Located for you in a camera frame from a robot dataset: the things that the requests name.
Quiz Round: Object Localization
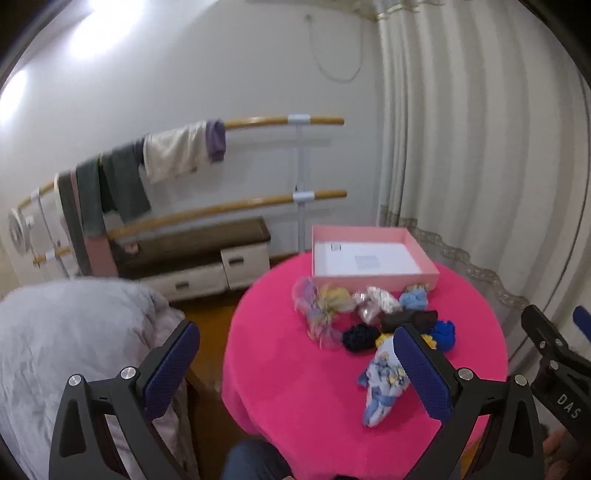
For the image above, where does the white wall cable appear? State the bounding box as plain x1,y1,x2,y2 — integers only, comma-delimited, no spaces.
305,14,363,85

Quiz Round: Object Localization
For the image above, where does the white barre post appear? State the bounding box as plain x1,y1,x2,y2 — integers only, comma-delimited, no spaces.
287,113,311,256
30,189,70,280

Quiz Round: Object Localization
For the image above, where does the purple cloth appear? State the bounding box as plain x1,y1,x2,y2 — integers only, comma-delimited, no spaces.
205,119,227,164

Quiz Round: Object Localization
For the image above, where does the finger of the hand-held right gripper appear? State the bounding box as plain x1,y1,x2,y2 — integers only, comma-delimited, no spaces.
521,305,572,366
573,305,591,345

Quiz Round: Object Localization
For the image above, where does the dark grey towel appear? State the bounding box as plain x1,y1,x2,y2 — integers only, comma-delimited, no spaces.
99,138,152,223

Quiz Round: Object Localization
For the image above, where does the white pearl scrunchie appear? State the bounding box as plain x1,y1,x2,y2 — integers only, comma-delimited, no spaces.
367,286,403,315

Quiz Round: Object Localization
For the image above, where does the grey and pink towel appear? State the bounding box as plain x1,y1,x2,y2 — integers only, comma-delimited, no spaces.
55,159,119,278

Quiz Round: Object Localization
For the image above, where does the yellow crochet scrunchie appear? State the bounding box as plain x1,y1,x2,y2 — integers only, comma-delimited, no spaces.
375,332,438,352

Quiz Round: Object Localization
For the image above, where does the round pink table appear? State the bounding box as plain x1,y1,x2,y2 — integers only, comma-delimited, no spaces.
222,251,509,480

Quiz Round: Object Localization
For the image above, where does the blue floral cloth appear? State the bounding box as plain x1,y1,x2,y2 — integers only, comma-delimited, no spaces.
358,342,413,428

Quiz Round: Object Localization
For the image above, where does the navy scrunchie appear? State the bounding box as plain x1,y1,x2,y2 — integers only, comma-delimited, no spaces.
342,323,380,354

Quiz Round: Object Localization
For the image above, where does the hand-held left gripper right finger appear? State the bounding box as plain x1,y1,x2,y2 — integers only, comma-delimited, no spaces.
392,323,546,480

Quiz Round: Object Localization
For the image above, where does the cream curtain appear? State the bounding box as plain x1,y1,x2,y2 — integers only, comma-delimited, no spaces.
369,0,591,370

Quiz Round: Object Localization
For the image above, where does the short wooden barre rail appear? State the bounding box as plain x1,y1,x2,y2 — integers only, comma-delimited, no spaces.
32,189,348,267

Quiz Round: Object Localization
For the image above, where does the cream cloth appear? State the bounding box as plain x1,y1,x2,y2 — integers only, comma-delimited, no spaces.
142,121,211,184

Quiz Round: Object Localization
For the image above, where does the brown and white low cabinet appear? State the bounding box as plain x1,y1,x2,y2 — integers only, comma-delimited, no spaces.
108,217,272,304

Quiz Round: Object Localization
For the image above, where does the light blue scrunchie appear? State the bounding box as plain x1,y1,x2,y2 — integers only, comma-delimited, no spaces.
398,284,431,311

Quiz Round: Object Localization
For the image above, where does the person's leg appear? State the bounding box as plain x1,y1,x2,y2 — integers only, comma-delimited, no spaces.
224,438,293,480

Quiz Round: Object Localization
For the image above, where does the white beaded pink scrunchie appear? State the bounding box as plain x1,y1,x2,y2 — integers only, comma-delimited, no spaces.
355,291,384,325

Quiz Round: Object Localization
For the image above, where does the black pouch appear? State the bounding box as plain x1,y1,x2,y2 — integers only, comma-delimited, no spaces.
379,310,438,334

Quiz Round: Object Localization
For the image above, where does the pink organza scrunchie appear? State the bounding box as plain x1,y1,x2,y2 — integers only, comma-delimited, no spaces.
307,315,345,352

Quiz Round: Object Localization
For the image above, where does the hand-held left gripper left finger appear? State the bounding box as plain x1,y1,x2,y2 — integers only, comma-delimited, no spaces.
48,319,201,480

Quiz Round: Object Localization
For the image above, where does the pink cardboard box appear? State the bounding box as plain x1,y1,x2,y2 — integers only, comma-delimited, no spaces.
310,224,440,292

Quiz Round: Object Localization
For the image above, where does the yellow organza scrunchie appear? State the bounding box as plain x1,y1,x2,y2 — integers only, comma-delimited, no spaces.
318,284,356,319

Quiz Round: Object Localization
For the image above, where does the grey duvet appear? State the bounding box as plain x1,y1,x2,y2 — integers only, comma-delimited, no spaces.
0,277,200,480

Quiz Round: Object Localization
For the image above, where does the long wooden barre rail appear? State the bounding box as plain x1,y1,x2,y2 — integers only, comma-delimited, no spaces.
16,116,345,213

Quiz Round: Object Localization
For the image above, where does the royal blue scrunchie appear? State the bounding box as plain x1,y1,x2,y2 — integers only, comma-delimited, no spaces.
428,319,456,352

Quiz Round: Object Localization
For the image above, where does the person's right hand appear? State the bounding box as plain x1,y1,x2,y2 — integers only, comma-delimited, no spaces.
544,427,576,480

